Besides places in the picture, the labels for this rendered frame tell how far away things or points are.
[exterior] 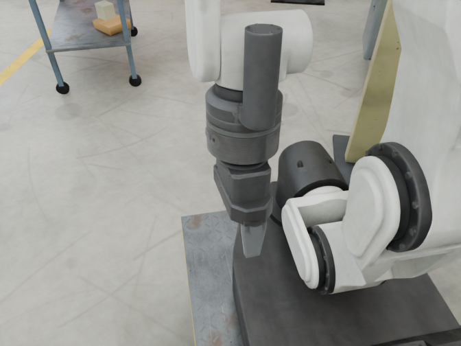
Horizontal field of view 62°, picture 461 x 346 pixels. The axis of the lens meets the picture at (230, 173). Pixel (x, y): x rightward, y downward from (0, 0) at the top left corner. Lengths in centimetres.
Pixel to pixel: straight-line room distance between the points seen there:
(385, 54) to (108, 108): 162
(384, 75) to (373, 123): 25
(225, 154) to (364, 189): 19
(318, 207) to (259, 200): 42
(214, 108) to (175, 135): 181
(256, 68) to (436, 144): 22
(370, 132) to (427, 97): 149
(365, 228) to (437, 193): 10
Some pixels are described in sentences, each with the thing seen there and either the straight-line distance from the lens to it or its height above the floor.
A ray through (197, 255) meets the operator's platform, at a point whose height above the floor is 40.
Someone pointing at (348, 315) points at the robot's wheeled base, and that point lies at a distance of 93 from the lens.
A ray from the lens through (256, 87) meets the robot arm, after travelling 37.
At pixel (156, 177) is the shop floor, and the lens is 199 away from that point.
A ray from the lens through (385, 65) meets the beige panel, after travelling 178.
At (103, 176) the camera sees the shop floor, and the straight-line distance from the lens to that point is 206.
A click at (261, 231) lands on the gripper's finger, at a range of 48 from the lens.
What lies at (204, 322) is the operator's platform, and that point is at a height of 40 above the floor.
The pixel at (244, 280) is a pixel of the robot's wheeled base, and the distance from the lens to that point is 94.
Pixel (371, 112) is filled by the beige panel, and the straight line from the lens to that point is 189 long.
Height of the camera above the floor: 138
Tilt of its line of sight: 44 degrees down
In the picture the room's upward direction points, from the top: straight up
